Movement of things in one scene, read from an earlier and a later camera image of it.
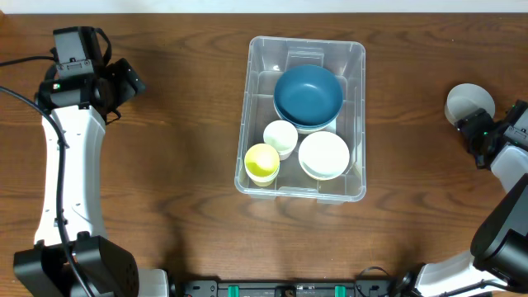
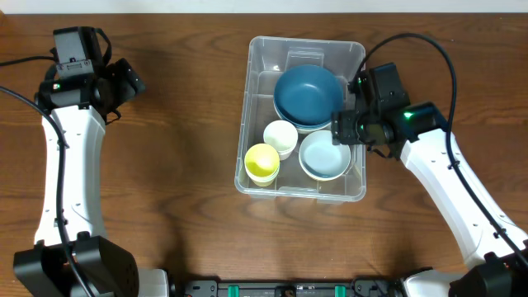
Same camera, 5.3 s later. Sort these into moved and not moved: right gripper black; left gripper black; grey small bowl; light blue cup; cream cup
Moved: grey small bowl; right gripper black
Not moved: cream cup; left gripper black; light blue cup
